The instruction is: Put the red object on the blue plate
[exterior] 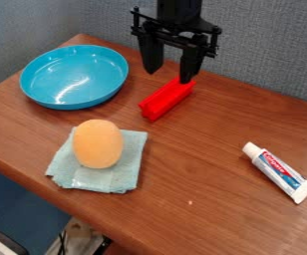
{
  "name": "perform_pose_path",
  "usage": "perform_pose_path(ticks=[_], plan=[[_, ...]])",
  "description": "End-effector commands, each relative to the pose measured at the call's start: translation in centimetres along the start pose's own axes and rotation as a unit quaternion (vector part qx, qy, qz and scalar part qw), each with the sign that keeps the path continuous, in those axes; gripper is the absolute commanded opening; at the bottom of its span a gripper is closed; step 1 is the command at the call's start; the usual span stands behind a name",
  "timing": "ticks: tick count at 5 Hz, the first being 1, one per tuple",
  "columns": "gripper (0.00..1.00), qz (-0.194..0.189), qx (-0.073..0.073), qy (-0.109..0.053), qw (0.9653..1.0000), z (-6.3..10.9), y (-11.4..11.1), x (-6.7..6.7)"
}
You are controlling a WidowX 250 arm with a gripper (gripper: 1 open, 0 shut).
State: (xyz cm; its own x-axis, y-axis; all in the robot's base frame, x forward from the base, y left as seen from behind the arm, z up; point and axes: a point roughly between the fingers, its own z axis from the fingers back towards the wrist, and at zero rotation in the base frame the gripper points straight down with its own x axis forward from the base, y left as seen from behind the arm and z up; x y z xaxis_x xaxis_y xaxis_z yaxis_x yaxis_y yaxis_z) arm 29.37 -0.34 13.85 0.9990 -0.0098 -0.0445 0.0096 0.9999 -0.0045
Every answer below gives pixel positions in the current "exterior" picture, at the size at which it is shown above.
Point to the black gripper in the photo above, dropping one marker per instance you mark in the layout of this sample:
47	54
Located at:
173	23

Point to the red plastic block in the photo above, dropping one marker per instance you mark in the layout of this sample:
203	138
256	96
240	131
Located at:
165	98

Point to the blue plate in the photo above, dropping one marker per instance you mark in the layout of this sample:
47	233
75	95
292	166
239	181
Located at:
74	77

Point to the beige object under table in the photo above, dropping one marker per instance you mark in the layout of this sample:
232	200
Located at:
82	238

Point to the orange egg-shaped sponge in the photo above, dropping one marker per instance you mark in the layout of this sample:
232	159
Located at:
97	144

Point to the light blue folded cloth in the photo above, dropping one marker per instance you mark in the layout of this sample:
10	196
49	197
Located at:
116	179

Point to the white toothpaste tube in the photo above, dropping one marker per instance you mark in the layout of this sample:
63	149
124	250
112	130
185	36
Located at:
283	175

